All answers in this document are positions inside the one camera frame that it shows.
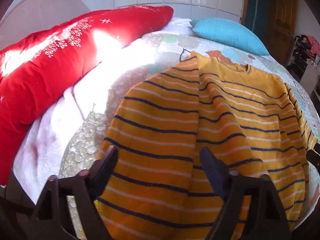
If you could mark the turquoise knit pillow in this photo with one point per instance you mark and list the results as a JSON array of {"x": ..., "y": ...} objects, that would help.
[{"x": 229, "y": 33}]

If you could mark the white upholstered headboard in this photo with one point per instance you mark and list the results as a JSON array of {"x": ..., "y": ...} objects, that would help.
[{"x": 30, "y": 16}]

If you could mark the red embroidered duvet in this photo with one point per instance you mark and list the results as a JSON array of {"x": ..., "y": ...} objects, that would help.
[{"x": 37, "y": 70}]

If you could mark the pink clothes pile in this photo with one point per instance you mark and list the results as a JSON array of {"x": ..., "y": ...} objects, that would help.
[{"x": 315, "y": 46}]

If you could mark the brown wooden door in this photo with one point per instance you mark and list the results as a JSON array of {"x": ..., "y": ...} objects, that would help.
[{"x": 274, "y": 22}]

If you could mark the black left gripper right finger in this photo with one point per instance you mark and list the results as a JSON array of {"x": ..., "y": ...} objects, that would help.
[{"x": 266, "y": 217}]

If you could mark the yellow striped knit sweater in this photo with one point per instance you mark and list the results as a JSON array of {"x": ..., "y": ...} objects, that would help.
[{"x": 188, "y": 135}]

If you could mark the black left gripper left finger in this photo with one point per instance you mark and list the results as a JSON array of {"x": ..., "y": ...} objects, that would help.
[{"x": 51, "y": 218}]

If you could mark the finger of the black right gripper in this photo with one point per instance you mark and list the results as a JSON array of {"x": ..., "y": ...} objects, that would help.
[{"x": 313, "y": 157}]

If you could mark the heart patterned quilted bedspread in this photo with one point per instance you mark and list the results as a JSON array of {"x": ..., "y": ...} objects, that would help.
[{"x": 87, "y": 142}]

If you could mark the cluttered white shelf unit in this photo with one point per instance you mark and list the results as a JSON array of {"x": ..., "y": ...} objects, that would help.
[{"x": 304, "y": 66}]

